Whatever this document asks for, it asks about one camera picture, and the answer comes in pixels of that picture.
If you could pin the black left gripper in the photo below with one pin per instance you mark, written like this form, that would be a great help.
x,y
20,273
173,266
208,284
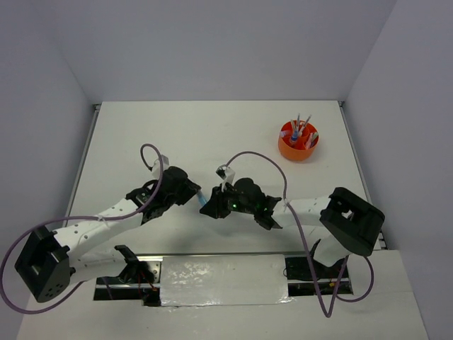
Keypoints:
x,y
190,189

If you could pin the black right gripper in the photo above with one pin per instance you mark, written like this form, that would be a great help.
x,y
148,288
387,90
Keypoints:
x,y
216,206

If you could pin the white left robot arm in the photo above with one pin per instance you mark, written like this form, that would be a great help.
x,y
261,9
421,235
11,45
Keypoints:
x,y
50,261

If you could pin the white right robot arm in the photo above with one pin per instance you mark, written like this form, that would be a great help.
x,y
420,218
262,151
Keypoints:
x,y
353,224

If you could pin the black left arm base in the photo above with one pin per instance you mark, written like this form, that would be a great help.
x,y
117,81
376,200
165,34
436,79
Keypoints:
x,y
139,280

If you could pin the silver foil sheet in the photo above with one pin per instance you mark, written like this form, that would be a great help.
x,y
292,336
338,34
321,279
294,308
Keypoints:
x,y
203,281

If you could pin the orange round organizer container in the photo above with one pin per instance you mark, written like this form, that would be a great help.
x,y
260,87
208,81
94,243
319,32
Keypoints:
x,y
298,152

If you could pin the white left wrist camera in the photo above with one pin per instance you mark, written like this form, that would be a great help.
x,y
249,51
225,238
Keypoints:
x,y
159,166

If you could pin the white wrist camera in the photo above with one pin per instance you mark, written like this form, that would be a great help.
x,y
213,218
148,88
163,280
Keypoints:
x,y
227,175
159,166

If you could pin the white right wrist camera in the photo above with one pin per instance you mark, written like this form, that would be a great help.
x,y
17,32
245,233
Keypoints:
x,y
227,175

